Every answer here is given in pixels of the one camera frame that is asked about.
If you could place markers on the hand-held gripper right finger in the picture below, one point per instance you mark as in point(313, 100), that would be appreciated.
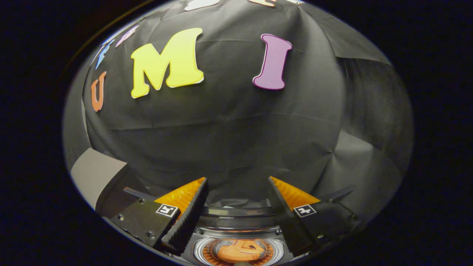
point(286, 218)

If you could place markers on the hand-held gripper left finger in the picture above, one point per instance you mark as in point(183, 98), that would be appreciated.
point(190, 218)

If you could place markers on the dark washing machine lid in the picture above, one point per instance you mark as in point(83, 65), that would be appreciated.
point(240, 212)

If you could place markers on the beige cabinet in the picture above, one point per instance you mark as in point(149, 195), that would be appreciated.
point(92, 173)

